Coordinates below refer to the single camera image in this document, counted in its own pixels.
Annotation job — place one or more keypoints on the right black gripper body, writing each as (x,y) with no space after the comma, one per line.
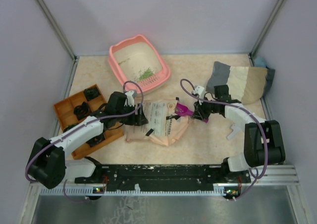
(205,108)

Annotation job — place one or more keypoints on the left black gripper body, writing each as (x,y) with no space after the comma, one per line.
(136,119)

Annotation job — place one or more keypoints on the purple plastic scoop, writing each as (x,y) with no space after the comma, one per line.
(183,110)

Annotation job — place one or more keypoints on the beige cat litter bag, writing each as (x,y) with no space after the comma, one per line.
(164,126)

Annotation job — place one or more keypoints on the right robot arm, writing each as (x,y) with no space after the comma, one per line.
(263,142)

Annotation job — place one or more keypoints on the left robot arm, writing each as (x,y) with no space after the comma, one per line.
(47,162)

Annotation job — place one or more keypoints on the green litter pellets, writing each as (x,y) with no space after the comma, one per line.
(143,74)

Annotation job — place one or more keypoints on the pink litter box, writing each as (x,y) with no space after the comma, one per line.
(128,56)

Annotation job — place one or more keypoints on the grey beige folded cloth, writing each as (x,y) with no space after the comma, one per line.
(247,84)

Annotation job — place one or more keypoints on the black part in tray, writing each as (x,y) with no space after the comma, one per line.
(91,93)

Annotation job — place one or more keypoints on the orange compartment tray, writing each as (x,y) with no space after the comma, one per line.
(73,110)

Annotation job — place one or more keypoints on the blue cloth in corner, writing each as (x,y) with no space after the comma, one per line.
(260,62)

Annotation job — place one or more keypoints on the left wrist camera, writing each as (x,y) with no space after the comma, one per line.
(130,98)

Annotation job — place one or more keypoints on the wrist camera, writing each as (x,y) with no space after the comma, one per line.
(199,92)
(130,98)

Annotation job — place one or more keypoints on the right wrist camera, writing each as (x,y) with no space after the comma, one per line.
(199,92)

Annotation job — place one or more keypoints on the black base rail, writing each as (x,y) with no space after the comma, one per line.
(156,178)

